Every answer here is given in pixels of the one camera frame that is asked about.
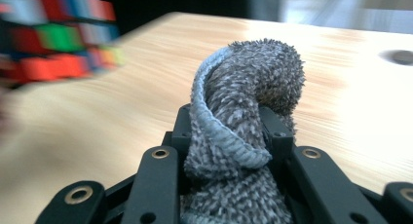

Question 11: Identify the round dark table grommet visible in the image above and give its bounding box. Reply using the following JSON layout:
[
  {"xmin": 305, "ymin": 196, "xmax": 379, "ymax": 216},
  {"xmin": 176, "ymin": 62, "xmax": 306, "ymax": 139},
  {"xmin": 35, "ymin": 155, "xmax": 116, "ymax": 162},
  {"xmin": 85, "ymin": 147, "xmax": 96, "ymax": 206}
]
[{"xmin": 379, "ymin": 49, "xmax": 413, "ymax": 67}]

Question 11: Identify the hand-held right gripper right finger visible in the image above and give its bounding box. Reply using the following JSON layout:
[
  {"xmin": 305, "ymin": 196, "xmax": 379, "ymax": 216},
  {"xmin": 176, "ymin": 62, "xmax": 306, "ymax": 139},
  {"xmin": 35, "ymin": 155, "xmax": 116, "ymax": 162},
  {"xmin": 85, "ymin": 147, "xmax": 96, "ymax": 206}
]
[{"xmin": 258, "ymin": 105, "xmax": 296, "ymax": 167}]

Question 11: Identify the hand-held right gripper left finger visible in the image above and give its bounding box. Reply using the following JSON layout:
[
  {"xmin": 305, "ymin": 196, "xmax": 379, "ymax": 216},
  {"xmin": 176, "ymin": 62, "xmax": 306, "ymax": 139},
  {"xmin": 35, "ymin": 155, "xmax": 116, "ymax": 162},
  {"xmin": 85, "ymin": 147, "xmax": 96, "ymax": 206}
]
[{"xmin": 161, "ymin": 102, "xmax": 194, "ymax": 162}]

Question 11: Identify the grey fluffy cloth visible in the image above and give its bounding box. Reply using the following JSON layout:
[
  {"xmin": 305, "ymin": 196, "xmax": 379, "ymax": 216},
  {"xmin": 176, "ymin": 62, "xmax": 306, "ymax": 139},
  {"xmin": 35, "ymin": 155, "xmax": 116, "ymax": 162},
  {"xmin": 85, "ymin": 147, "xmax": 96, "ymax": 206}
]
[{"xmin": 179, "ymin": 37, "xmax": 307, "ymax": 224}]

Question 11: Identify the multicoloured puzzle cube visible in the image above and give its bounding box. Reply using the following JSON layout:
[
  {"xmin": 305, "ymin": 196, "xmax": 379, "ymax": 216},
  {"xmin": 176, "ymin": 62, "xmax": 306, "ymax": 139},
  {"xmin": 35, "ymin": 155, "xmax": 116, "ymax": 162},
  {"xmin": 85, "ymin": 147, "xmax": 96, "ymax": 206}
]
[{"xmin": 0, "ymin": 0, "xmax": 127, "ymax": 91}]

